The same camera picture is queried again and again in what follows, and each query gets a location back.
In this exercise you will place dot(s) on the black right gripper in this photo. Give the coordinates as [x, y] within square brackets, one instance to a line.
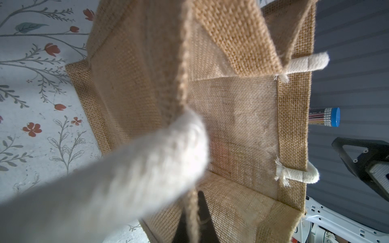
[371, 166]

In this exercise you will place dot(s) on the blue-lidded cylinder container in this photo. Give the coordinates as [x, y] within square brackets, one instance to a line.
[325, 116]

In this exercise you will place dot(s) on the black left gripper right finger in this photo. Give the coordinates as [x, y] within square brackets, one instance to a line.
[207, 231]

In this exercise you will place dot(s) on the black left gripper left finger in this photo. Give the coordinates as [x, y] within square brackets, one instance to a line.
[181, 235]

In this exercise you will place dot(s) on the brown paper tote bag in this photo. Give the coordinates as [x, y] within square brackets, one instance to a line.
[185, 96]

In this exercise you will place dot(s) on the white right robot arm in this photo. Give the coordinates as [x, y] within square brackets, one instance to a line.
[351, 200]

